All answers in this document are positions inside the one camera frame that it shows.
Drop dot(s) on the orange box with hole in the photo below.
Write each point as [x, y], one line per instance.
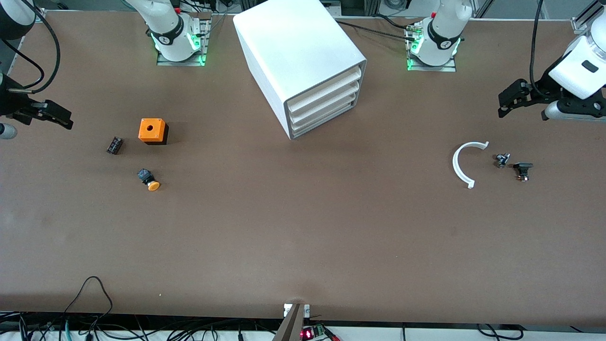
[151, 129]

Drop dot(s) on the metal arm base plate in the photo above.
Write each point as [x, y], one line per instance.
[204, 38]
[431, 68]

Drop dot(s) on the white drawer cabinet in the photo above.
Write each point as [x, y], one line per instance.
[293, 47]

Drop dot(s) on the small black terminal block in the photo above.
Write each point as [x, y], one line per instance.
[114, 145]

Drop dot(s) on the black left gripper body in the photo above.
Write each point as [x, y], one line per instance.
[540, 89]

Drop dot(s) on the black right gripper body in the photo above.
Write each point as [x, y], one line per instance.
[10, 102]

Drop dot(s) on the small black switch part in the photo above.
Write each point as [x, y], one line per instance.
[522, 169]

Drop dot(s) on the circuit board with red light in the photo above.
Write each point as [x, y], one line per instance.
[307, 334]

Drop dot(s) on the white plastic drawer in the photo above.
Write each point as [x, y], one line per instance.
[326, 115]
[326, 90]
[326, 122]
[326, 105]

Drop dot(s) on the orange push button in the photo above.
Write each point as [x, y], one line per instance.
[153, 185]

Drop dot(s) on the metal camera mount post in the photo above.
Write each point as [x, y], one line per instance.
[291, 327]

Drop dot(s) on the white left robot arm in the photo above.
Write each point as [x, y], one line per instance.
[577, 71]

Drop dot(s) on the white curved plastic arc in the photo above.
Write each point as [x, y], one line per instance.
[455, 166]

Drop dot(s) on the small grey metal part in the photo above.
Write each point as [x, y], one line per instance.
[502, 159]

